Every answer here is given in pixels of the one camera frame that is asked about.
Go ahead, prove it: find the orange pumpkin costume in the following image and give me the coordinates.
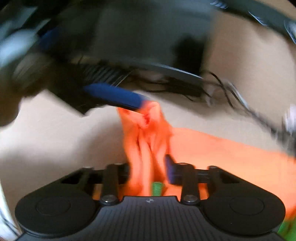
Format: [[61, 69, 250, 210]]
[[92, 100, 296, 241]]

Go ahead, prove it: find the black wall cable tray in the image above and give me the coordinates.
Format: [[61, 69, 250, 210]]
[[210, 0, 295, 42]]

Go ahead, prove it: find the black cable bundle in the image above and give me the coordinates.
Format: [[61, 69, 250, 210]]
[[138, 70, 296, 144]]

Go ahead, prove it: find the black computer monitor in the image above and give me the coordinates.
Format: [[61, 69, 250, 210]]
[[89, 1, 214, 86]]

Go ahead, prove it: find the person's left hand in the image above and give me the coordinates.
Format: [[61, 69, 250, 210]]
[[1, 70, 48, 127]]

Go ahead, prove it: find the black keyboard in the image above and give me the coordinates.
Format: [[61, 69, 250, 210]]
[[78, 62, 131, 86]]

